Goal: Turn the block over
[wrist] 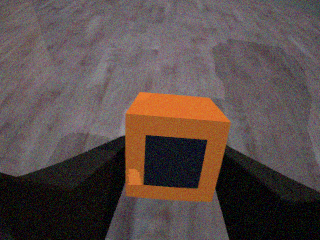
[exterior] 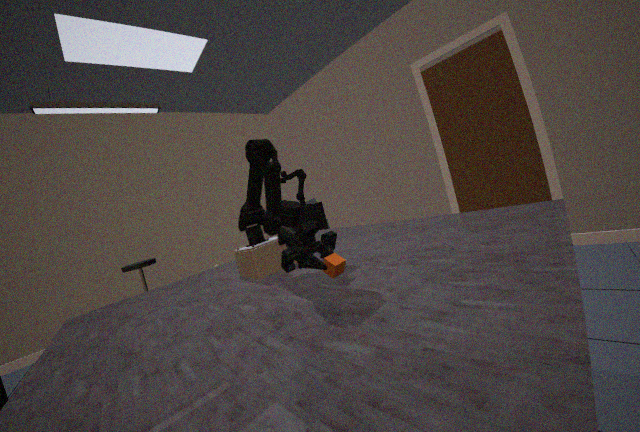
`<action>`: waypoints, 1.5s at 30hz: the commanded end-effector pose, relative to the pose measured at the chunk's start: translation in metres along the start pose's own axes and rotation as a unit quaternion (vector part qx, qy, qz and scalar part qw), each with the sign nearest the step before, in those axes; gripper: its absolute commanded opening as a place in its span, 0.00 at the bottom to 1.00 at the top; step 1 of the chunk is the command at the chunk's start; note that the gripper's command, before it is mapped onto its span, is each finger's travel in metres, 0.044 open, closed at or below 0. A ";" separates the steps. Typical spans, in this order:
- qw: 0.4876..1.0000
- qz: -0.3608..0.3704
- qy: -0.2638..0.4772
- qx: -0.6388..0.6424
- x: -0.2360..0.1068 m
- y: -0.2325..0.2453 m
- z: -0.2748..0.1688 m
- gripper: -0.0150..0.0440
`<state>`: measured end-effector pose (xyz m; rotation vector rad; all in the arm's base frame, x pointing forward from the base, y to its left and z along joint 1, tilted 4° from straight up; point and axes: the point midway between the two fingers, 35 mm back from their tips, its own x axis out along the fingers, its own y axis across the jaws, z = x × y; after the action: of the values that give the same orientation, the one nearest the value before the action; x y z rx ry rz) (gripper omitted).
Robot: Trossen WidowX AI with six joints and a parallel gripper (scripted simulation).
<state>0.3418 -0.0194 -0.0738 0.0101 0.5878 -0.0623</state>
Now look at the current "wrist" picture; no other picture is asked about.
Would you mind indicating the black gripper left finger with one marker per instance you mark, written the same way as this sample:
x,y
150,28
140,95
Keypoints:
x,y
73,200

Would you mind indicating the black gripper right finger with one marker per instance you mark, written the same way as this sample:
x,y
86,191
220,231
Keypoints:
x,y
261,204

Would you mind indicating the orange block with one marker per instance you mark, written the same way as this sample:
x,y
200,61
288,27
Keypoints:
x,y
173,147

